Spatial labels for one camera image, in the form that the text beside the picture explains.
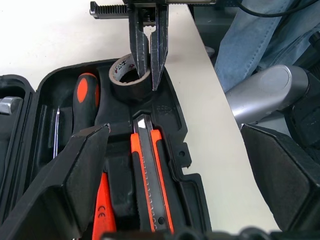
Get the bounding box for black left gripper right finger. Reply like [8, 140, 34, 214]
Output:
[240, 123, 320, 233]

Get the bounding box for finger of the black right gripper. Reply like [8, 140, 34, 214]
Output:
[149, 4, 170, 92]
[128, 6, 151, 82]

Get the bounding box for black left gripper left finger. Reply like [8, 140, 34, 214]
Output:
[0, 122, 111, 240]

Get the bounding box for black electrical tape roll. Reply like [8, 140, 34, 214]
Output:
[108, 53, 152, 104]

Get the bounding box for orange tester screwdriver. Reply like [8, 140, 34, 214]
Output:
[91, 171, 117, 240]

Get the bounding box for long black orange screwdriver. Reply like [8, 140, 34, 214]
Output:
[53, 71, 101, 159]

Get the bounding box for black orange utility knife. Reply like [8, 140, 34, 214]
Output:
[129, 113, 176, 236]

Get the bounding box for black tool case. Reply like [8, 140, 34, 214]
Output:
[0, 57, 213, 240]

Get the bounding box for bystander black shirt blue jeans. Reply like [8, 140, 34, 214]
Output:
[214, 0, 305, 92]

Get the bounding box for grey rounded left robot leg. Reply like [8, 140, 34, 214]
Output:
[224, 64, 311, 125]

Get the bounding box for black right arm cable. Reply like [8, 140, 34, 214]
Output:
[237, 0, 301, 18]

